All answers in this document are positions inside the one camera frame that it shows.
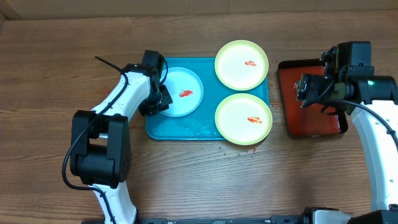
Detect light blue round plate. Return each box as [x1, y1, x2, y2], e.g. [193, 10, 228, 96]
[161, 67, 203, 117]

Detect yellow-green round plate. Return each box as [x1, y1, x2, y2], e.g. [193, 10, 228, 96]
[215, 40, 269, 91]
[215, 93, 272, 146]

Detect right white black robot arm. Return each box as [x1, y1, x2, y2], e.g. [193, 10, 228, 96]
[297, 41, 397, 223]

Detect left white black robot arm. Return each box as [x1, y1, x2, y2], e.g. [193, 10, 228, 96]
[62, 50, 172, 223]

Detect black tray with red water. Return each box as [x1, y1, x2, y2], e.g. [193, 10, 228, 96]
[277, 59, 348, 138]

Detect teal plastic serving tray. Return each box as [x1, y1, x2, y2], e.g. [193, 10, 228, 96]
[146, 57, 270, 141]

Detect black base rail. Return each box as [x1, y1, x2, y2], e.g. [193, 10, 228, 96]
[81, 214, 358, 224]

